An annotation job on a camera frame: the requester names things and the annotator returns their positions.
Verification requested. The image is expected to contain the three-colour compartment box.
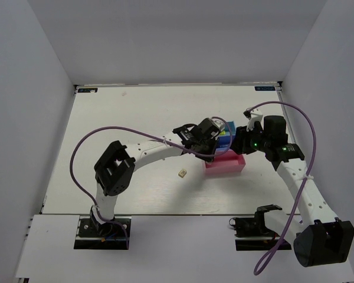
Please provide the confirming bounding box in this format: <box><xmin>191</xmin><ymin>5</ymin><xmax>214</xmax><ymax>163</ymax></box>
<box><xmin>204</xmin><ymin>121</ymin><xmax>246</xmax><ymax>176</ymax></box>

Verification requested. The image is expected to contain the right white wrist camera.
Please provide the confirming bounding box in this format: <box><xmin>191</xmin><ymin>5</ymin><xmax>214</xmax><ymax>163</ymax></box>
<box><xmin>243</xmin><ymin>108</ymin><xmax>263</xmax><ymax>131</ymax></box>

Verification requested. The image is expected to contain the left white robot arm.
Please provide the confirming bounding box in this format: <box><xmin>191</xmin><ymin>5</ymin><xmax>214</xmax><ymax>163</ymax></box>
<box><xmin>90</xmin><ymin>118</ymin><xmax>225</xmax><ymax>235</ymax></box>

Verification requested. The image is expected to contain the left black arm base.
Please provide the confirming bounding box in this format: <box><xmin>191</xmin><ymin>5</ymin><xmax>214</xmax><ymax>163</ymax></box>
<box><xmin>74</xmin><ymin>218</ymin><xmax>131</xmax><ymax>251</ymax></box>

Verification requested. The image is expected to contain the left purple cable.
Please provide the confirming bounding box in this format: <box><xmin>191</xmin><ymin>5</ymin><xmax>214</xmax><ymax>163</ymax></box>
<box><xmin>70</xmin><ymin>117</ymin><xmax>234</xmax><ymax>250</ymax></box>

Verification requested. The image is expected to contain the right blue corner label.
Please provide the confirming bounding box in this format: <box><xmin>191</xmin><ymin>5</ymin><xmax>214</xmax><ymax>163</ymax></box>
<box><xmin>254</xmin><ymin>85</ymin><xmax>276</xmax><ymax>91</ymax></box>

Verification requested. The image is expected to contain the blue corner label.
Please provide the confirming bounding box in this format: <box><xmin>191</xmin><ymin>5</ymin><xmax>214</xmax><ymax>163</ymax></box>
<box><xmin>254</xmin><ymin>85</ymin><xmax>276</xmax><ymax>91</ymax></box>
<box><xmin>77</xmin><ymin>88</ymin><xmax>98</xmax><ymax>93</ymax></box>

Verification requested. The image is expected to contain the small beige eraser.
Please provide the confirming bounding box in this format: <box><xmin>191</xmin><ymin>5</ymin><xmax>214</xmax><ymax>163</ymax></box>
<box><xmin>178</xmin><ymin>169</ymin><xmax>187</xmax><ymax>178</ymax></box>

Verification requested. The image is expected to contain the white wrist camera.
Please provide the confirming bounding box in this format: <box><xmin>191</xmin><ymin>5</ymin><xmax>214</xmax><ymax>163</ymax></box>
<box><xmin>211</xmin><ymin>117</ymin><xmax>226</xmax><ymax>133</ymax></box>
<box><xmin>243</xmin><ymin>108</ymin><xmax>263</xmax><ymax>131</ymax></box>

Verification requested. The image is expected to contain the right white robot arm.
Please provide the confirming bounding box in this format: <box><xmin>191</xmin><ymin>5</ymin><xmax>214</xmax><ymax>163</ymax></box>
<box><xmin>231</xmin><ymin>116</ymin><xmax>354</xmax><ymax>267</ymax></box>

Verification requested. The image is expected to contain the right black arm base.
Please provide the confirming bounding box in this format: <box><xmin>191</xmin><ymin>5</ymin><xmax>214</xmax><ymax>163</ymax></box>
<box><xmin>228</xmin><ymin>204</ymin><xmax>289</xmax><ymax>251</ymax></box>

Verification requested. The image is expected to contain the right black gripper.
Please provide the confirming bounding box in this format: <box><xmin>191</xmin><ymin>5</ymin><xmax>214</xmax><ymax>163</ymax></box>
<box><xmin>228</xmin><ymin>122</ymin><xmax>271</xmax><ymax>155</ymax></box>

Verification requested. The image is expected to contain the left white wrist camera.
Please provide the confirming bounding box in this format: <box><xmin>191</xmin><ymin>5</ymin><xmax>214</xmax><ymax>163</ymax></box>
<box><xmin>211</xmin><ymin>117</ymin><xmax>226</xmax><ymax>133</ymax></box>

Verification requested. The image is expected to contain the left blue corner label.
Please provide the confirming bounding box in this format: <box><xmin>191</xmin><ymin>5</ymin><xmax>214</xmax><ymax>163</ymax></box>
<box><xmin>77</xmin><ymin>88</ymin><xmax>98</xmax><ymax>93</ymax></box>

